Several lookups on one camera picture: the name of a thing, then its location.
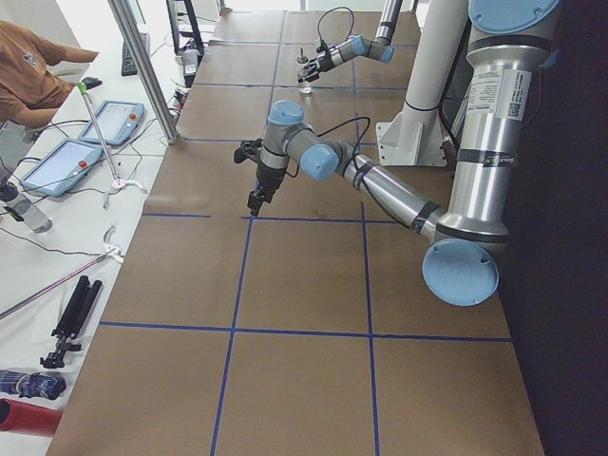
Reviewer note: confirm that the clear water bottle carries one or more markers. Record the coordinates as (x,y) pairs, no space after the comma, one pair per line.
(23,209)

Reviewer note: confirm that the teach pendant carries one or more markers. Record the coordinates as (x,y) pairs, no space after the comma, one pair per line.
(61,168)
(118,120)

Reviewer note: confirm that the black keyboard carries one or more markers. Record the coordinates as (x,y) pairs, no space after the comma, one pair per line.
(128,66)

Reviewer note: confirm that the teach pendant far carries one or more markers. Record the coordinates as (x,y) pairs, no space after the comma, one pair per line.
(118,120)

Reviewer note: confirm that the red bottle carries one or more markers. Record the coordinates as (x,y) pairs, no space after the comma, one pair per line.
(25,418)

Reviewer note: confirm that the black tripod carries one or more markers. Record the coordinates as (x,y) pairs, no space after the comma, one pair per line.
(72,321)

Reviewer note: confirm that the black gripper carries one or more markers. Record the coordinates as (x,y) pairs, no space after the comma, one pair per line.
(269,177)
(322,62)

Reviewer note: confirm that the glass sauce bottle metal spout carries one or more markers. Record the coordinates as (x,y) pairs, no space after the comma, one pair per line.
(303,69)

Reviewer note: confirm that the folded blue umbrella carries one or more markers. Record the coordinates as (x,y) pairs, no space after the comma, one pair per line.
(31,385)

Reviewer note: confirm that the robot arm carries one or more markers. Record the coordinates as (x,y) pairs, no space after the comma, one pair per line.
(506,42)
(354,45)

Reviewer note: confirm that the black computer mouse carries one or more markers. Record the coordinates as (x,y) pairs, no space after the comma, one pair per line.
(91,82)

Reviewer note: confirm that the person in orange shirt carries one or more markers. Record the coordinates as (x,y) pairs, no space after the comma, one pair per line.
(30,94)

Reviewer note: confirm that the pink grabber stick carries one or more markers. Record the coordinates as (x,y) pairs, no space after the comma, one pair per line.
(110,251)

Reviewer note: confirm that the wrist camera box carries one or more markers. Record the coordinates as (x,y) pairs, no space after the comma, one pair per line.
(321,46)

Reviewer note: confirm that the teach pendant near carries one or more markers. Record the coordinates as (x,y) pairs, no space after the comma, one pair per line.
(61,168)

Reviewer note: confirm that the grabber stick green tip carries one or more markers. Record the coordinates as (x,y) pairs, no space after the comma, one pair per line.
(118,182)

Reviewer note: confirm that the aluminium frame post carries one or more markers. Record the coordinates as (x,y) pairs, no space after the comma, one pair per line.
(127,25)

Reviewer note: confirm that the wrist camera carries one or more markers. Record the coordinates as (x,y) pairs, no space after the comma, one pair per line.
(248,150)

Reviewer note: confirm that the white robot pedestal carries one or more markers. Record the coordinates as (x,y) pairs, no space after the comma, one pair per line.
(414,137)

